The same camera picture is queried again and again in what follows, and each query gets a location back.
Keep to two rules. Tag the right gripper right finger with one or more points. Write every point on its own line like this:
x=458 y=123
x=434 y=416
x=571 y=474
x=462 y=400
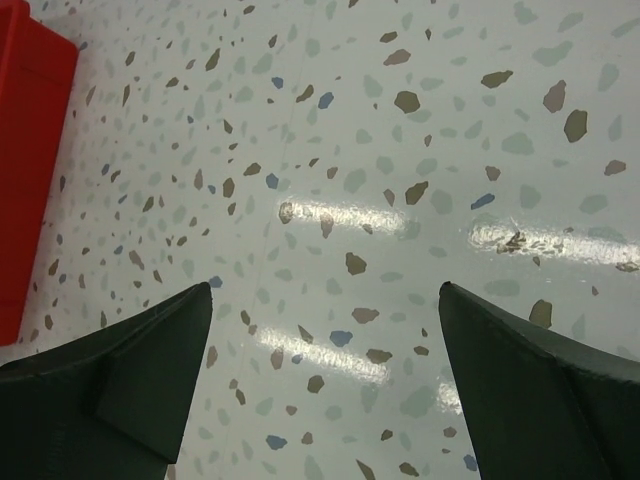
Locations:
x=539 y=405

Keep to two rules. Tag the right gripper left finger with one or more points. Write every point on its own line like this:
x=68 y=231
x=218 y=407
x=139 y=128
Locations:
x=113 y=404

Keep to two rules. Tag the red plastic bin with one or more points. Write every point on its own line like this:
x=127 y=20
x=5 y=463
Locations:
x=37 y=71

